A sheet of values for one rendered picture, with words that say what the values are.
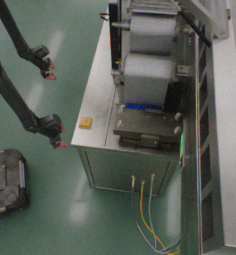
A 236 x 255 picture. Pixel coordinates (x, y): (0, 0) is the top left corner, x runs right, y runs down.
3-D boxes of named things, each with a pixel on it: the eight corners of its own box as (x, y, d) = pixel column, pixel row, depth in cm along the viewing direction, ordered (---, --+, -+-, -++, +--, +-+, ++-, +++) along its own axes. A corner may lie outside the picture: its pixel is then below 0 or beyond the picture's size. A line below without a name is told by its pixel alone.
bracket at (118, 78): (115, 98, 175) (114, 65, 149) (125, 99, 174) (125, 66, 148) (114, 104, 172) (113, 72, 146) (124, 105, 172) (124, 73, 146)
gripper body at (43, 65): (48, 58, 164) (40, 52, 158) (50, 70, 159) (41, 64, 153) (41, 64, 166) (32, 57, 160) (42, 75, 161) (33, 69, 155)
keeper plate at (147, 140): (140, 143, 156) (141, 134, 146) (157, 144, 155) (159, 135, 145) (140, 146, 154) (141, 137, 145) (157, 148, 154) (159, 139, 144)
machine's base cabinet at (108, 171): (126, 15, 364) (127, -54, 291) (173, 19, 358) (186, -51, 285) (90, 191, 234) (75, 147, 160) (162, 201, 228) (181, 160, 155)
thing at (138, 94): (124, 102, 158) (124, 82, 142) (162, 107, 156) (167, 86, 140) (124, 103, 158) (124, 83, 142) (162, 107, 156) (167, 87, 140)
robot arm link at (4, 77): (-22, 52, 91) (-23, 74, 85) (-6, 48, 91) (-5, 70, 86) (26, 118, 128) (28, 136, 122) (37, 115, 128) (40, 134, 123)
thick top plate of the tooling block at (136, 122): (117, 112, 160) (116, 106, 155) (182, 119, 157) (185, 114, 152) (113, 134, 152) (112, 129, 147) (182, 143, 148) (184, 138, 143)
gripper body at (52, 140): (59, 123, 138) (49, 118, 132) (62, 140, 133) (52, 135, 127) (50, 129, 140) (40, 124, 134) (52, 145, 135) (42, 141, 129)
